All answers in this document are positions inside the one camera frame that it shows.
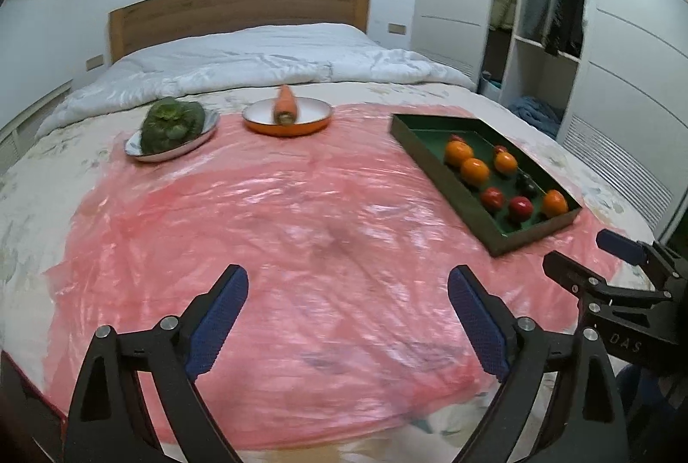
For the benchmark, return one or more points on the green leafy vegetable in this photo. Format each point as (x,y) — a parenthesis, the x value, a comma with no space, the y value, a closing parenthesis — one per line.
(169,124)

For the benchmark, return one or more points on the blue folded blanket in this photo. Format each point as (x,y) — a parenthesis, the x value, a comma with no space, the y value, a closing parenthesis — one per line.
(538,114)

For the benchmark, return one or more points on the shiny red apple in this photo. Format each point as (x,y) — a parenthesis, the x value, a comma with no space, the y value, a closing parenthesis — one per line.
(520,208)

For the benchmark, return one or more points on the white wardrobe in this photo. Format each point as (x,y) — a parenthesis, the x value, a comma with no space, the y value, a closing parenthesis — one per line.
(617,69)

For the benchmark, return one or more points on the white oval plate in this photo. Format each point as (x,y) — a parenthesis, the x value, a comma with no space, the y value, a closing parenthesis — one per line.
(132,145)

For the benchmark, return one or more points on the wooden headboard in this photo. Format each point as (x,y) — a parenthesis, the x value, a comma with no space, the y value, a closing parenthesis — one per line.
(152,22)

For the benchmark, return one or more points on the dark plums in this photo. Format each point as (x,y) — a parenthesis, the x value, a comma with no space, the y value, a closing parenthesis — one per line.
(526,186)

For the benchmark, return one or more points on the small orange fruit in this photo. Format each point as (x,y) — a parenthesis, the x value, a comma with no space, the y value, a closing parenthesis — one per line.
(505,164)

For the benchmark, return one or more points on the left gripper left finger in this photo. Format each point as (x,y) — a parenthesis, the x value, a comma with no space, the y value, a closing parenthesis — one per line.
(108,419)

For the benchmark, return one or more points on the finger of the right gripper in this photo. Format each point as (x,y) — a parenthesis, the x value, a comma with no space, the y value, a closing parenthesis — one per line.
(657,261)
(574,277)

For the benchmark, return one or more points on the right hand blue white glove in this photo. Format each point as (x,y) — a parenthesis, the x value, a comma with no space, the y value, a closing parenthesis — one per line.
(655,407)

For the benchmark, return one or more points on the small orange mandarin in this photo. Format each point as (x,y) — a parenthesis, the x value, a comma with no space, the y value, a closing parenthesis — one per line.
(456,152)

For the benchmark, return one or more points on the orange near tray edge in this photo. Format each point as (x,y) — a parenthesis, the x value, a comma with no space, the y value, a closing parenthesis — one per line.
(554,204)

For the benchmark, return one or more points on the pink plastic sheet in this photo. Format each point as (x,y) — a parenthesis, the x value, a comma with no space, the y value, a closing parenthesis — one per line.
(348,328)

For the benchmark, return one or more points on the white duvet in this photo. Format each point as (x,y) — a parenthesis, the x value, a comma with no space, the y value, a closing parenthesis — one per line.
(255,57)

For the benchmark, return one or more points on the large orange in tray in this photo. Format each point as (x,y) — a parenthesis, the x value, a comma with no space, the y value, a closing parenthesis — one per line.
(475,172)

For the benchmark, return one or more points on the orange carrot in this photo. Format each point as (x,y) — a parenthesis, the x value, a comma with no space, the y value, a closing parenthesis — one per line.
(284,104)

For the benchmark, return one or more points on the dull red apple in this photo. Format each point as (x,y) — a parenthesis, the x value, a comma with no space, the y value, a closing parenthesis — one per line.
(492,199)

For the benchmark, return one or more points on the orange white bowl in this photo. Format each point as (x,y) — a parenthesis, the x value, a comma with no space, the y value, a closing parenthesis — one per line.
(304,117)

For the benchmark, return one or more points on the green rectangular tray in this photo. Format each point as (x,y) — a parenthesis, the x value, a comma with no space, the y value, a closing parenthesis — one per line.
(424,136)

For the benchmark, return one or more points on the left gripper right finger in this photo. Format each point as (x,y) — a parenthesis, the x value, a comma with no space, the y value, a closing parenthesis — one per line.
(584,421)

